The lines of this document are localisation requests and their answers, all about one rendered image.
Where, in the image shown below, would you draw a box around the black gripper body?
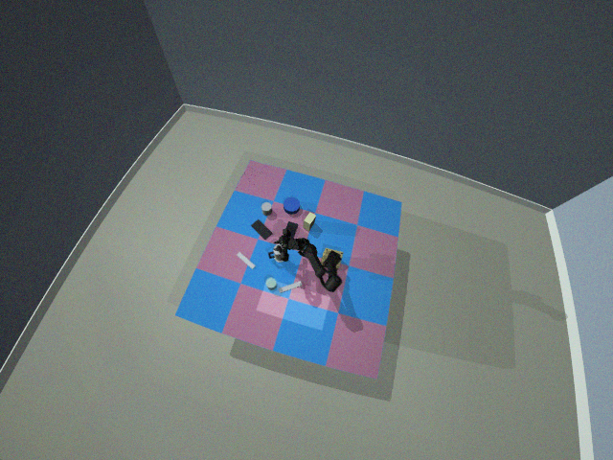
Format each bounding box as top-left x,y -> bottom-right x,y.
280,229 -> 291,262

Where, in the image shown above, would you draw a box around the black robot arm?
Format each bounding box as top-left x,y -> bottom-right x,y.
279,236 -> 342,292

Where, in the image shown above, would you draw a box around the light grey flat bar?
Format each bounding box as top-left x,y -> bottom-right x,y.
278,281 -> 302,293
236,253 -> 255,269

